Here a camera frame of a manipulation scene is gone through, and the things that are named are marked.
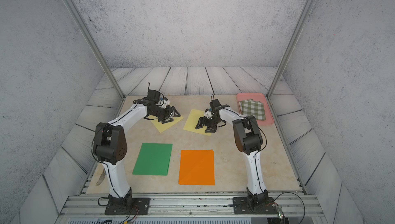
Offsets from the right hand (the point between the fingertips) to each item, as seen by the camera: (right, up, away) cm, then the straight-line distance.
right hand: (201, 129), depth 98 cm
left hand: (-13, +8, -6) cm, 17 cm away
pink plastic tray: (+46, +22, +23) cm, 56 cm away
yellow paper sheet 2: (-6, +5, +6) cm, 10 cm away
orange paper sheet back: (-3, -19, -13) cm, 23 cm away
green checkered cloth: (+35, +14, +13) cm, 40 cm away
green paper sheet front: (-27, -16, -9) cm, 33 cm away
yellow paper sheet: (-25, +1, +3) cm, 26 cm away
